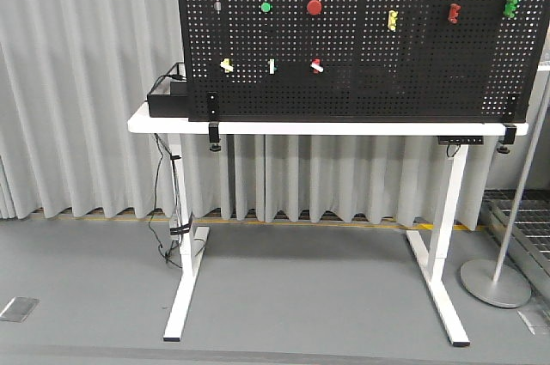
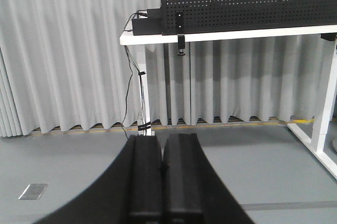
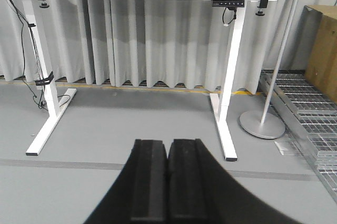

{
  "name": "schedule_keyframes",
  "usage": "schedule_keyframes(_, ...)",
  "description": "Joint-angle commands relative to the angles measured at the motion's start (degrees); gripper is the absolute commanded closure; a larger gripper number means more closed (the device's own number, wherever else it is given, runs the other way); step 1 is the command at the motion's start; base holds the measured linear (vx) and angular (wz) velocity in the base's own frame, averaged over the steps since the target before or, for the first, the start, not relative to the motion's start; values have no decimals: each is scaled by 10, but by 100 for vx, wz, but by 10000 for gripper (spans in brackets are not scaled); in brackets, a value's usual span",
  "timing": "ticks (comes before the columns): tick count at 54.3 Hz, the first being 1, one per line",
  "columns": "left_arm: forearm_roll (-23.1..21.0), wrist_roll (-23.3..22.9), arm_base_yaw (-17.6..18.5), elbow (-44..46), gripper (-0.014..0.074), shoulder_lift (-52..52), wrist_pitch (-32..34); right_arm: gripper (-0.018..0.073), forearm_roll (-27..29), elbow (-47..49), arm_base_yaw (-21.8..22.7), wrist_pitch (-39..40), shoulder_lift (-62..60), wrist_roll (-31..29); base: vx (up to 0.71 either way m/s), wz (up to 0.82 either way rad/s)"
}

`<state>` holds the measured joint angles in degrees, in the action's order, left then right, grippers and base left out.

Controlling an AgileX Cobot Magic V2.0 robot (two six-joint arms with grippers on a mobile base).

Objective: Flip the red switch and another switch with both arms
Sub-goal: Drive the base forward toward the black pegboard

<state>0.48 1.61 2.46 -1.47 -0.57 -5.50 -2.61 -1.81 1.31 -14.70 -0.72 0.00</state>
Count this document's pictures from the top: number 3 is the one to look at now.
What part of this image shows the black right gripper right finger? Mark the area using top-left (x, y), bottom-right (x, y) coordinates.
top-left (168, 139), bottom-right (297, 223)

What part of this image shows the black desk height controller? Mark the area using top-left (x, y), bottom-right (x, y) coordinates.
top-left (212, 0), bottom-right (245, 7)

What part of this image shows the metal grating platform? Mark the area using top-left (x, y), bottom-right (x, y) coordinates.
top-left (271, 70), bottom-right (336, 199)

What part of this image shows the black right pegboard clamp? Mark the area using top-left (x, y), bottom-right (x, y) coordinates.
top-left (255, 0), bottom-right (269, 16)

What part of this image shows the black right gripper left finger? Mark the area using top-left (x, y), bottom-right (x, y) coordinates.
top-left (85, 139), bottom-right (167, 223)

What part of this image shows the grey round-base floor stand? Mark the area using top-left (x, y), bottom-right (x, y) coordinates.
top-left (239, 0), bottom-right (299, 140)

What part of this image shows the brown cardboard box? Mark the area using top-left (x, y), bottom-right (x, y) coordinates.
top-left (305, 5), bottom-right (336, 101)

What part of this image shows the black power cable bundle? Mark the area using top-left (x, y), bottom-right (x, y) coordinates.
top-left (2, 0), bottom-right (72, 110)

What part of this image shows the white standing desk frame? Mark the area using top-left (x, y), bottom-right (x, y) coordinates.
top-left (23, 0), bottom-right (277, 161)

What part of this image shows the black controller cable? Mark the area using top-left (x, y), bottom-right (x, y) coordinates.
top-left (221, 6), bottom-right (236, 27)

